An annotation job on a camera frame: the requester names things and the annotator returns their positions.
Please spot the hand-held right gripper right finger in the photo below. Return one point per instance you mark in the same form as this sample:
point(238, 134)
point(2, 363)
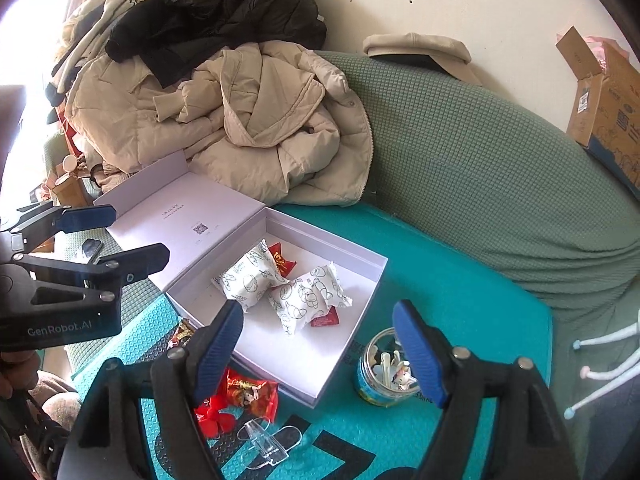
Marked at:
point(420, 355)

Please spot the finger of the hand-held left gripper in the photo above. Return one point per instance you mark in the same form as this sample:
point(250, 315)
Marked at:
point(90, 217)
point(135, 260)

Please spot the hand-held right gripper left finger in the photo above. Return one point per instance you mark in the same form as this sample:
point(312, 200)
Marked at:
point(220, 340)

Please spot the brown snack packet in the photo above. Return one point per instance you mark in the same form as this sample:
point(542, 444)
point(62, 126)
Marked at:
point(181, 334)

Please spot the large red snack packet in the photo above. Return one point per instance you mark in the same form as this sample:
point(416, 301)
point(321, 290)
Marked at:
point(250, 392)

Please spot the white bread packet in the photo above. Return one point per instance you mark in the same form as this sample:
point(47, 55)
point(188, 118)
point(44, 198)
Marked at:
point(247, 280)
point(300, 302)

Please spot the white gift box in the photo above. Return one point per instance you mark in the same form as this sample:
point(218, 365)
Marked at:
point(345, 340)

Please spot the red plastic ornament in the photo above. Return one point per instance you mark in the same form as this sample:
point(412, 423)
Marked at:
point(215, 417)

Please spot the small red candy packet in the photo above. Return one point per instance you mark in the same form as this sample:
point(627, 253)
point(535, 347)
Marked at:
point(325, 319)
point(280, 260)

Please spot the clear plastic stand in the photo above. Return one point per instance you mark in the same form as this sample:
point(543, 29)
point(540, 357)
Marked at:
point(265, 442)

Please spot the person's left hand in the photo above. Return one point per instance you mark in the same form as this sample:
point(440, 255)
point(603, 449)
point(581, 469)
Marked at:
point(12, 370)

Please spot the black smartphone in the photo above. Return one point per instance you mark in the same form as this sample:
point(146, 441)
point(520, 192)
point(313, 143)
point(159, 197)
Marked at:
point(91, 249)

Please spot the brown paper bag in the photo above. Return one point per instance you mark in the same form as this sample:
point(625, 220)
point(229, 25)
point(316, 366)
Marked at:
point(67, 192)

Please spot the clear jar with blue label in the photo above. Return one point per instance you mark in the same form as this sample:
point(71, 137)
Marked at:
point(380, 375)

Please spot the teal bubble mailer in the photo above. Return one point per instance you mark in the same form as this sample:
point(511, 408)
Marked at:
point(475, 270)

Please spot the beige puffer jacket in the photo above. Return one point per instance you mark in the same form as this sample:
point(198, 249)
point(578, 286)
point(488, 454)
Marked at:
point(250, 125)

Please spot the white toy with pastel feet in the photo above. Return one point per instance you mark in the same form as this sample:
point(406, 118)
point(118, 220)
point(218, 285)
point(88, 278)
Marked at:
point(605, 337)

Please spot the green sofa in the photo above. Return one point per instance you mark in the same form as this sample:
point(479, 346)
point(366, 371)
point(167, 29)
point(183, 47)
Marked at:
point(475, 160)

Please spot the cream garment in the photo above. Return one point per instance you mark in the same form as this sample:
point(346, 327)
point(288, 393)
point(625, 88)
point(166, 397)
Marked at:
point(100, 10)

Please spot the black jacket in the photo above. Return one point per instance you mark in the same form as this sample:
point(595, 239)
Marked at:
point(225, 15)

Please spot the printed cardboard carton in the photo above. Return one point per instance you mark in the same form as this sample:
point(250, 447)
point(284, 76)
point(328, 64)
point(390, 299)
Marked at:
point(610, 110)

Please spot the beige cloth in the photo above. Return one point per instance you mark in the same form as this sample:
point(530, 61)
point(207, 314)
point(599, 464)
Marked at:
point(415, 42)

